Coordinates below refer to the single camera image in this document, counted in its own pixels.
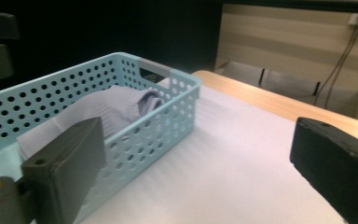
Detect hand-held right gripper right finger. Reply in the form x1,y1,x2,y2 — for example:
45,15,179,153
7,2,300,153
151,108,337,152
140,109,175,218
289,117,358,224

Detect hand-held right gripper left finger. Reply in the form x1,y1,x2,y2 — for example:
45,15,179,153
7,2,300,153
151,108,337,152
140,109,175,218
21,117,107,224

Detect light blue garment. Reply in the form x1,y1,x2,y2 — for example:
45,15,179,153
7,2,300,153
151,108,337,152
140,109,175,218
16,84,166,161

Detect light blue perforated plastic basket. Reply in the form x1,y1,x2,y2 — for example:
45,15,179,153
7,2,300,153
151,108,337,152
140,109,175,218
0,51,202,224

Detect black curtain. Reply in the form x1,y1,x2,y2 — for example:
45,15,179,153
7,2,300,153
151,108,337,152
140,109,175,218
0,0,224,96

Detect white table cover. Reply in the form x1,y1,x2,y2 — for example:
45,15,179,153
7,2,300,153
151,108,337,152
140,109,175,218
74,77,347,224

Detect beige wooden counter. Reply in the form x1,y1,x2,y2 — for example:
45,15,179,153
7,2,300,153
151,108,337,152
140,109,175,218
213,0,358,123

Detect dark power cable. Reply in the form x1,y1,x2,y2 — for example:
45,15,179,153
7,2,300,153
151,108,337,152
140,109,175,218
312,17,358,106
324,17,358,110

